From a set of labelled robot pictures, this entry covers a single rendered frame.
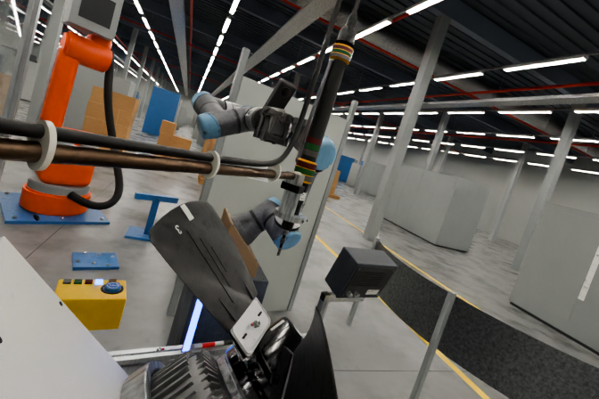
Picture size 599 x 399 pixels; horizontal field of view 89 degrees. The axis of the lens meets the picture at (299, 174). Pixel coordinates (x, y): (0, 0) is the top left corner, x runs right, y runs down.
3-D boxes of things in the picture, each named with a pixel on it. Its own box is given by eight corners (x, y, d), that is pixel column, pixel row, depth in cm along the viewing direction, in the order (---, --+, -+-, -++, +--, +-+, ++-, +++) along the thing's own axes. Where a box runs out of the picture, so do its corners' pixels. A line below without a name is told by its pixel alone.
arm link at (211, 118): (194, 128, 94) (228, 122, 98) (205, 146, 86) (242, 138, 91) (191, 104, 89) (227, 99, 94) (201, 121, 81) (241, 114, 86)
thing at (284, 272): (167, 316, 243) (244, 46, 226) (166, 313, 247) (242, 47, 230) (291, 311, 309) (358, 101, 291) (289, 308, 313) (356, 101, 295)
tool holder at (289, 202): (293, 227, 58) (309, 178, 57) (263, 214, 60) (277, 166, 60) (310, 222, 66) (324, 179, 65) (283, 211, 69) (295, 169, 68)
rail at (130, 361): (39, 396, 79) (46, 368, 78) (42, 384, 82) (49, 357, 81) (313, 355, 128) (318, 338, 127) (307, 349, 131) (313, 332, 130)
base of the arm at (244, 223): (228, 212, 142) (246, 201, 144) (243, 235, 149) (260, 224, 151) (234, 226, 129) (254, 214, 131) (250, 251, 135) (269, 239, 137)
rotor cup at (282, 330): (276, 443, 53) (333, 390, 58) (246, 396, 47) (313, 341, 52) (247, 378, 65) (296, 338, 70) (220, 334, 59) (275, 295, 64)
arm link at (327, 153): (283, 229, 144) (322, 125, 120) (298, 251, 134) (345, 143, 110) (260, 232, 137) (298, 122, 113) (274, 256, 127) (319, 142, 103)
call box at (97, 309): (42, 338, 73) (52, 298, 72) (49, 313, 82) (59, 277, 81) (117, 334, 82) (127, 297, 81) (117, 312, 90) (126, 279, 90)
